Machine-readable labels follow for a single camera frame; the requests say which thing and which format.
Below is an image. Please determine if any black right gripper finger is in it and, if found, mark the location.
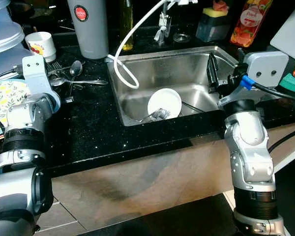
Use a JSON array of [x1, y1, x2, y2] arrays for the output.
[[207, 53, 220, 93]]

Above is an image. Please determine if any white stacked kitchen appliance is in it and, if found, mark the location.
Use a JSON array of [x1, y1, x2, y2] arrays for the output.
[[0, 0, 28, 74]]

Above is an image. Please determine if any steel fork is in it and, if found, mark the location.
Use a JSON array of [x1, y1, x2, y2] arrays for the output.
[[47, 63, 74, 75], [138, 108, 172, 123]]

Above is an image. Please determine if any stainless steel sink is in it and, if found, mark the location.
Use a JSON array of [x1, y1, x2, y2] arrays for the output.
[[107, 46, 286, 127]]

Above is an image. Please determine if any thin dark utensil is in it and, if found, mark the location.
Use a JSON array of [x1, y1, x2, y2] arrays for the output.
[[179, 101, 207, 114]]

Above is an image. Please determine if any dark sponge holder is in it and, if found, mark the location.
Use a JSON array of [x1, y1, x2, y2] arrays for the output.
[[196, 10, 232, 43]]

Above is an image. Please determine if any white printed mug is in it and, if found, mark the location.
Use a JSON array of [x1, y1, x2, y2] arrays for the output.
[[25, 32, 57, 63]]

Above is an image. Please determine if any floral plate with blue rim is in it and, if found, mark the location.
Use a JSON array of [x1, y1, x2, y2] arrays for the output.
[[0, 79, 32, 134]]

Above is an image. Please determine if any white bowl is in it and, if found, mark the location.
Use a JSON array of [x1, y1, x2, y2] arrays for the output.
[[147, 88, 182, 120]]

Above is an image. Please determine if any orange dish soap bottle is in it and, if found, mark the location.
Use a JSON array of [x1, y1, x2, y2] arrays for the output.
[[230, 0, 274, 48]]

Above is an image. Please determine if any yellow sponge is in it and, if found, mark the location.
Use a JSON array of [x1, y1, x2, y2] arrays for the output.
[[203, 7, 231, 19]]

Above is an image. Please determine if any grey tumbler with red logo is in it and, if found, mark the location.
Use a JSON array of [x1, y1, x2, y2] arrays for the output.
[[67, 0, 109, 60]]

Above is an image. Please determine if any red scrubber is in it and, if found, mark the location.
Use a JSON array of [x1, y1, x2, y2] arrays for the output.
[[212, 0, 230, 11]]

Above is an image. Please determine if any taped faucet with white head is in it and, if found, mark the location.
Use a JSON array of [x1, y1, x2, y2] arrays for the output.
[[155, 0, 180, 42]]

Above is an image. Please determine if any white cutting board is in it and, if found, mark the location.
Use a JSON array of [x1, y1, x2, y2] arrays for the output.
[[268, 0, 295, 62]]

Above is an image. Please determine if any yellow oil bottle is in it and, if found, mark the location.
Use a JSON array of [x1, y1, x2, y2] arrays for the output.
[[119, 0, 135, 51]]

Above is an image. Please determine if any beige base cabinet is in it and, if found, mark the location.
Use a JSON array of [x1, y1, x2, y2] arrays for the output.
[[39, 116, 295, 232]]

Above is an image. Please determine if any black floor mat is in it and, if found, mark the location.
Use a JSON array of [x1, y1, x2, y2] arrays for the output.
[[79, 193, 236, 236]]

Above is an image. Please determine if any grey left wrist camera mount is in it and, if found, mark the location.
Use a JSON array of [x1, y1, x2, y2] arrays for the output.
[[22, 55, 56, 96]]

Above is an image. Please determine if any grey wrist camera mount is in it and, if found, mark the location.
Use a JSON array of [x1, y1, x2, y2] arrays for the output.
[[217, 51, 290, 110], [22, 55, 56, 96]]

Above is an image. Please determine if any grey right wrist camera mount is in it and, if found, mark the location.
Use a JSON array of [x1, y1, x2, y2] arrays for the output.
[[217, 51, 290, 110]]

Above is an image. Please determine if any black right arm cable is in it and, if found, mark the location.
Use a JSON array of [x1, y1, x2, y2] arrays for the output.
[[236, 48, 295, 153]]

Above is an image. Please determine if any round metal drain ring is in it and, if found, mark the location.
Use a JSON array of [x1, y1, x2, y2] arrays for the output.
[[173, 32, 191, 44]]

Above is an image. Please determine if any white hose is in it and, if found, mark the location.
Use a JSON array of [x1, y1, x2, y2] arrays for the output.
[[106, 0, 168, 89]]

